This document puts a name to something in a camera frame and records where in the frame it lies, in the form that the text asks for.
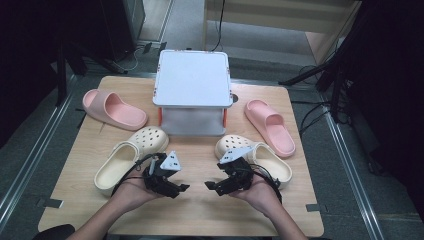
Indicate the metal floor rail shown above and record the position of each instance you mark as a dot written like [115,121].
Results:
[353,180]
[33,156]

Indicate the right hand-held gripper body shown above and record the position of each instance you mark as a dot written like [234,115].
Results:
[236,173]

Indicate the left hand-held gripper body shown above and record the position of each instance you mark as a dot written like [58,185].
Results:
[168,164]

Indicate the black tape strip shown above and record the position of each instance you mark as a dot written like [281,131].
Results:
[51,203]
[315,208]

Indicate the pink slide slipper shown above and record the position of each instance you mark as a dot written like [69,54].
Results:
[276,133]
[100,103]

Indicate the person's left hand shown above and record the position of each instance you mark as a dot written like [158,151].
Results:
[133,193]

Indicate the black tripod stand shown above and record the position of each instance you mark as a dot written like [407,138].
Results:
[333,66]

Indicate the light wooden cabinet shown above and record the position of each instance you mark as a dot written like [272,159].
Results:
[283,16]

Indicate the cream perforated clog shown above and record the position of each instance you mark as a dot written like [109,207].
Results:
[230,141]
[150,138]

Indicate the dark grey cabinet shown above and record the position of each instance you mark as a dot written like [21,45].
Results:
[130,23]

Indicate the white two-tier shoe rack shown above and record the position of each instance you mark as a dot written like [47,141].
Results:
[193,80]

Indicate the person's right hand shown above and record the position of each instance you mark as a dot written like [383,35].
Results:
[261,196]

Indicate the black metal stand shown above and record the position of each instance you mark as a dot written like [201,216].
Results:
[61,66]

